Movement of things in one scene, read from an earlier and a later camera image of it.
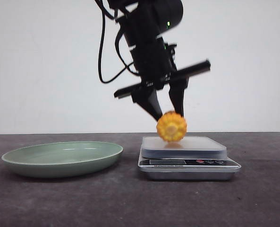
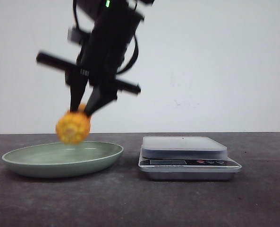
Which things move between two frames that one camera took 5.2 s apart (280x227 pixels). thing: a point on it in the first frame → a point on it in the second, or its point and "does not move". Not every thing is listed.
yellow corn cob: (171, 126) → (73, 127)
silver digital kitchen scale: (192, 158) does not move
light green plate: (61, 159) does not move
